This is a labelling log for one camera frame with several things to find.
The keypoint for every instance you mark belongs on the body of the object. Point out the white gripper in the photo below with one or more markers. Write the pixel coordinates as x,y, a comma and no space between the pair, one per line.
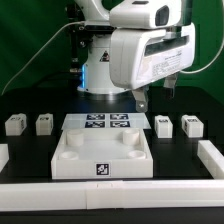
140,57

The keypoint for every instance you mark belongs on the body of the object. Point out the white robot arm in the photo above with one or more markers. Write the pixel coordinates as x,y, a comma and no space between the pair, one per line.
95,71

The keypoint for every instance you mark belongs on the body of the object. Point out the white left fence bar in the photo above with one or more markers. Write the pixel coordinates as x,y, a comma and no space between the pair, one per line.
4,156

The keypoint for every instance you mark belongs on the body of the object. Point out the white marker sheet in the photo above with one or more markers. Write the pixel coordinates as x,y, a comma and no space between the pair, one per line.
106,120

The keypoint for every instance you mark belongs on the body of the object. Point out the white square tabletop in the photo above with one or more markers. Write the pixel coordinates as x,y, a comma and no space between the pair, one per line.
102,153

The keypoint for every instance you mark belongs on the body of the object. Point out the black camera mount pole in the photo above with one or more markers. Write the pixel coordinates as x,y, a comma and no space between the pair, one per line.
74,40

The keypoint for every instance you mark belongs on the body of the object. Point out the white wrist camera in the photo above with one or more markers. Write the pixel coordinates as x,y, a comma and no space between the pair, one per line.
146,14

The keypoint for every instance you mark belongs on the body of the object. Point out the white front fence bar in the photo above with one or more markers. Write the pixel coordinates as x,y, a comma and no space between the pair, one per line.
111,194

